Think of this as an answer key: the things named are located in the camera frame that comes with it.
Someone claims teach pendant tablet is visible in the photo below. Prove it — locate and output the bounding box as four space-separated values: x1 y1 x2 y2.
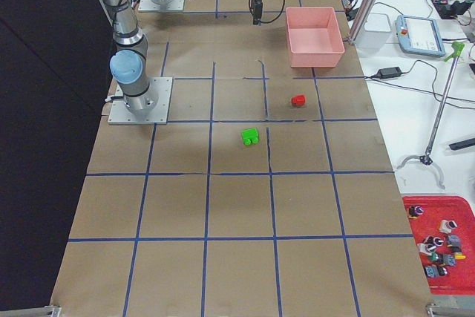
395 15 445 57

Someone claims green toy block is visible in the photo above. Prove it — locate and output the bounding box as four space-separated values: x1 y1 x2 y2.
241 128 260 146

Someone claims reacher grabber tool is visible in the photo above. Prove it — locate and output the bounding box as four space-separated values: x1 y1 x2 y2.
396 42 465 190

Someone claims white translucent container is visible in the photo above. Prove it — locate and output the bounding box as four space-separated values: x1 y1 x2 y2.
356 13 391 49

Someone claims black power adapter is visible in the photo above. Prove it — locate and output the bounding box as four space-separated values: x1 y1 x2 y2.
376 67 403 79

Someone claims red toy block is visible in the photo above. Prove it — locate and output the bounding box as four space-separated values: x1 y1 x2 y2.
291 94 307 108

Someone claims pink plastic box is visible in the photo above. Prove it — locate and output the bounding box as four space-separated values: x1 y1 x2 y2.
286 7 345 68

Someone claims red plastic tray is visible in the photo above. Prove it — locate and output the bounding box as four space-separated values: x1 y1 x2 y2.
403 195 474 295

